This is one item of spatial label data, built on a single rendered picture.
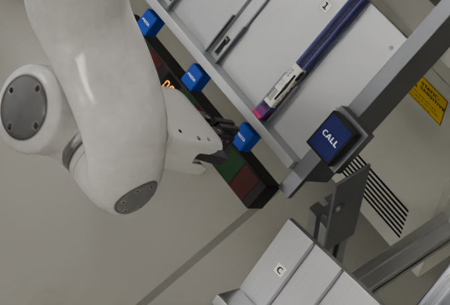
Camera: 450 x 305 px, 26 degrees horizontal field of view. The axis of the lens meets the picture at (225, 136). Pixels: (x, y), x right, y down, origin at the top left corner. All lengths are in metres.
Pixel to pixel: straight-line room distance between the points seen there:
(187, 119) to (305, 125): 0.17
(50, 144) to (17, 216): 1.08
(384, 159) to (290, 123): 0.53
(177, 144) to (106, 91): 0.21
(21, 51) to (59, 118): 1.33
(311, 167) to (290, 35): 0.17
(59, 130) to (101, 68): 0.10
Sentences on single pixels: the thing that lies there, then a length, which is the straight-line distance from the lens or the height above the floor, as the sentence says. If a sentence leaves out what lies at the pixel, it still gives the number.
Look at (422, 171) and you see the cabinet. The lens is 1.60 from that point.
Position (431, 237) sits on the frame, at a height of 0.32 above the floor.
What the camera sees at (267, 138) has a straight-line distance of 1.16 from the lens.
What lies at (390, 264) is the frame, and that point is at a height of 0.32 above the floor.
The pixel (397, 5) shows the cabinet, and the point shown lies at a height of 0.62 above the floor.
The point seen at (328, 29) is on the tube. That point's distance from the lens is 1.14.
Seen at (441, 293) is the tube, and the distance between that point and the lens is 0.97.
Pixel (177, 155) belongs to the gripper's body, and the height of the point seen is 0.83.
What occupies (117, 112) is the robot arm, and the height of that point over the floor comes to 1.03.
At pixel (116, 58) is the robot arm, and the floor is 1.05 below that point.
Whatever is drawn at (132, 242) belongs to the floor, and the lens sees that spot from 1.92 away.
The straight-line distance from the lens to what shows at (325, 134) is 1.09.
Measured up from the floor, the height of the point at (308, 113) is 0.75.
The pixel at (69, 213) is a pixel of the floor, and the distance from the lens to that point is 1.96.
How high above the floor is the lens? 1.70
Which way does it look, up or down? 57 degrees down
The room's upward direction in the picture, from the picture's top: straight up
